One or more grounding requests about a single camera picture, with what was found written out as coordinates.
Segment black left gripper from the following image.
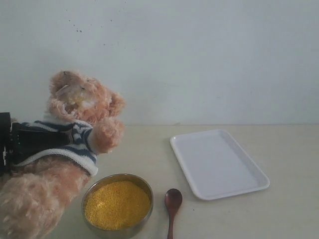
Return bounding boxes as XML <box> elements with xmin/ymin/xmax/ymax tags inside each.
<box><xmin>0</xmin><ymin>112</ymin><xmax>72</xmax><ymax>176</ymax></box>

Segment tan teddy bear striped sweater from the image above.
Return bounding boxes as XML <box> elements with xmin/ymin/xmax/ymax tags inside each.
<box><xmin>0</xmin><ymin>71</ymin><xmax>125</xmax><ymax>239</ymax></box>

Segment dark wooden spoon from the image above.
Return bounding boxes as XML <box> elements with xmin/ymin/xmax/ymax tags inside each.
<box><xmin>164</xmin><ymin>188</ymin><xmax>183</xmax><ymax>239</ymax></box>

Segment steel bowl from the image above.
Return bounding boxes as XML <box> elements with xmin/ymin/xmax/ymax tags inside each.
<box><xmin>81</xmin><ymin>173</ymin><xmax>154</xmax><ymax>239</ymax></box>

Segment yellow millet grains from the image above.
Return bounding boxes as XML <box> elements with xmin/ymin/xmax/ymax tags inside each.
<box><xmin>84</xmin><ymin>181</ymin><xmax>151</xmax><ymax>231</ymax></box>

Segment white plastic tray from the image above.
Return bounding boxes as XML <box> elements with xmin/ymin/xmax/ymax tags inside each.
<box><xmin>170</xmin><ymin>129</ymin><xmax>270</xmax><ymax>201</ymax></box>

